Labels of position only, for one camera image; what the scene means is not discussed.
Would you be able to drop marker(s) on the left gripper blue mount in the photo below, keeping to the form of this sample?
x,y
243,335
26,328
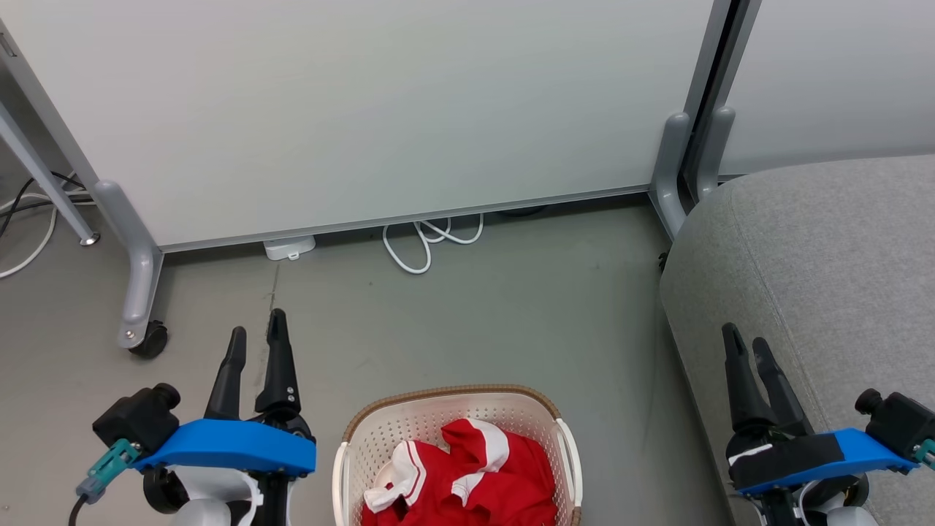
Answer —
x,y
234,446

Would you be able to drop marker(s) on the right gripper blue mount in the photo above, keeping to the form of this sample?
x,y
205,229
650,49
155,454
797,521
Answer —
x,y
789,456

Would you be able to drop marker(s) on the red and white shirt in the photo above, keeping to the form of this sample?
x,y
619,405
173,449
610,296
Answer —
x,y
497,482

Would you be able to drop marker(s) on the grey fabric sofa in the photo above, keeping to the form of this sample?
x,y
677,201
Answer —
x,y
825,292

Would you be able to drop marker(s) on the black castor wheel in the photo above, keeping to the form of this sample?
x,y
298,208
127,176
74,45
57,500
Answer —
x,y
153,340

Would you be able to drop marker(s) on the white power box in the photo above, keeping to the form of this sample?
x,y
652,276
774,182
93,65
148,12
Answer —
x,y
288,247

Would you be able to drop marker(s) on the grey partition leg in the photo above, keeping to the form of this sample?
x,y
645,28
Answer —
x,y
668,175
714,153
139,263

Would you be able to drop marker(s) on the white plastic laundry basket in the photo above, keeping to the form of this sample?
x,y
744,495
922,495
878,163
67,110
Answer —
x,y
416,420

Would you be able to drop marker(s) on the grey metal table leg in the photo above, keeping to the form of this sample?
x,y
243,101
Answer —
x,y
44,179

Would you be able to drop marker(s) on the large white partition panel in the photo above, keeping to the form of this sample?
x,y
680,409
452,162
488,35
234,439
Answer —
x,y
365,109

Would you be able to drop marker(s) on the small white partition panel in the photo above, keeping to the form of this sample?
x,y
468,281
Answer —
x,y
840,73

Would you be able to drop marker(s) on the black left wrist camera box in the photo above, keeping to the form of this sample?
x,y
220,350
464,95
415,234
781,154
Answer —
x,y
139,418

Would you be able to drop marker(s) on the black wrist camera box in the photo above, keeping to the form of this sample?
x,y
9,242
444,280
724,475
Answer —
x,y
898,420
139,418

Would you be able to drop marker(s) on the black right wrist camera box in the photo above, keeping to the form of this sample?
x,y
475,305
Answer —
x,y
898,420

